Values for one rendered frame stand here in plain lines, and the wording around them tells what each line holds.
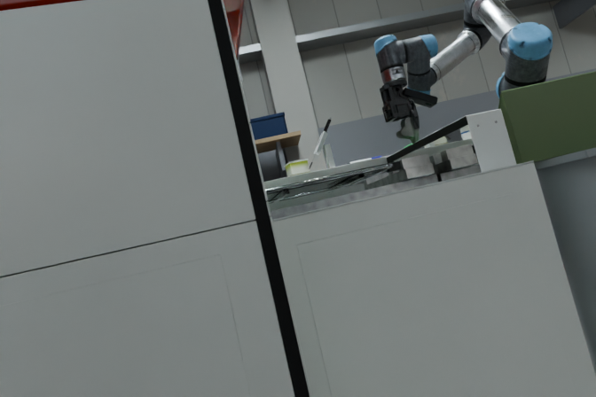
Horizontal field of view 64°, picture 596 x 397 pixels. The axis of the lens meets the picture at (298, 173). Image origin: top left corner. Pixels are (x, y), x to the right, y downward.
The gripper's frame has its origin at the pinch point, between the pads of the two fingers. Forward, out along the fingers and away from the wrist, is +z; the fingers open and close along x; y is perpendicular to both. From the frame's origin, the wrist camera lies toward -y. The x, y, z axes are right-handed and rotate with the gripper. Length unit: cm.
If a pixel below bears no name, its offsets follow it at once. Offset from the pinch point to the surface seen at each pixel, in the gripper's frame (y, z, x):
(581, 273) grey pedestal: -25, 47, 25
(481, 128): 2.5, 5.0, 40.0
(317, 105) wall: -41, -84, -262
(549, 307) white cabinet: 2, 46, 46
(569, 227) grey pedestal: -24.8, 34.3, 25.0
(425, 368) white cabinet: 33, 51, 46
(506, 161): -1.6, 14.0, 40.0
